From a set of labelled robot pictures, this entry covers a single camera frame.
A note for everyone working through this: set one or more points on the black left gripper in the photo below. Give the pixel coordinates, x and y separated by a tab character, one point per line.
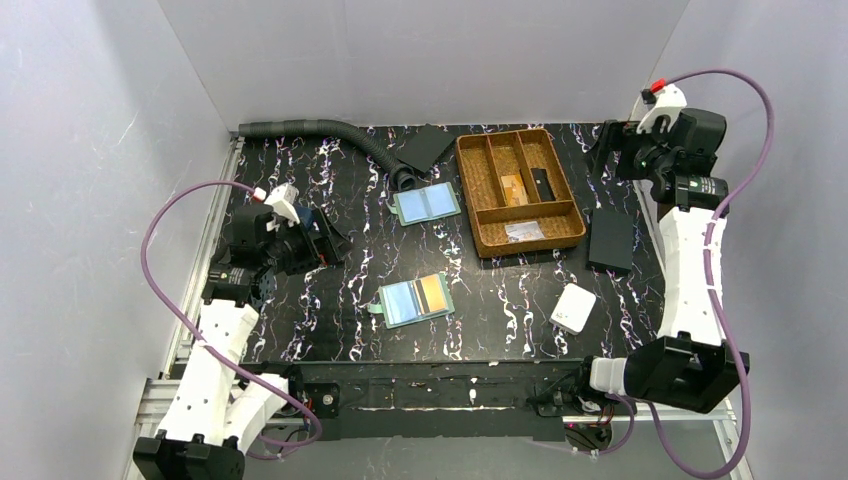
317	239

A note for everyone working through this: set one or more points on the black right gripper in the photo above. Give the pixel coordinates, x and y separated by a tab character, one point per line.
613	145

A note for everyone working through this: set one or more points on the black VIP credit card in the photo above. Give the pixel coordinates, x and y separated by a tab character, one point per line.
542	184

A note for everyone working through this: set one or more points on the mint green card holder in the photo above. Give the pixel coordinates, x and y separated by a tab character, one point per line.
413	301

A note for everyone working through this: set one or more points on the white VIP credit card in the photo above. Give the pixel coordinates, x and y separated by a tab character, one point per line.
523	232

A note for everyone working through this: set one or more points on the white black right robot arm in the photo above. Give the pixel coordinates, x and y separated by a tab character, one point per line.
690	364

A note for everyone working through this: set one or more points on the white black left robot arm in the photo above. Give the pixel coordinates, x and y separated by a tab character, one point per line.
220	408

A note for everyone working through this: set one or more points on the orange card in tray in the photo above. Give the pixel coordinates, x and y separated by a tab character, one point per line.
514	190

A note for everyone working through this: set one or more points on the open mint card holder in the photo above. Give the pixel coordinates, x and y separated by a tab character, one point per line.
424	204

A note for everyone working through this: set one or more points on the navy blue wallet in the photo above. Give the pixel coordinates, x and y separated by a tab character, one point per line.
306	216

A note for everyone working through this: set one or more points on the black flat wallet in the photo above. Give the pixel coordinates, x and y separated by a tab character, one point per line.
611	241

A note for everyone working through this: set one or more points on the wicker divided tray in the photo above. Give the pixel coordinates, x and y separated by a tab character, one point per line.
482	159

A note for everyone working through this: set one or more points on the black flat pad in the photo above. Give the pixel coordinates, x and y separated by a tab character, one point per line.
425	148

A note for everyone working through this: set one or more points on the white rectangular box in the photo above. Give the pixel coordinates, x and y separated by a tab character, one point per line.
573	309

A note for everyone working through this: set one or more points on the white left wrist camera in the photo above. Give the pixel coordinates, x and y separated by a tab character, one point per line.
281	199

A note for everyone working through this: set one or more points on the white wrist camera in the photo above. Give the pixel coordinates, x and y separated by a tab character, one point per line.
281	199
665	101

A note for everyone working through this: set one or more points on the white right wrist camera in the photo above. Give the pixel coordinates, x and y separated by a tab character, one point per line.
665	101

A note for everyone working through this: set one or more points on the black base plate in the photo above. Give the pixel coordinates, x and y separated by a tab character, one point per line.
449	399

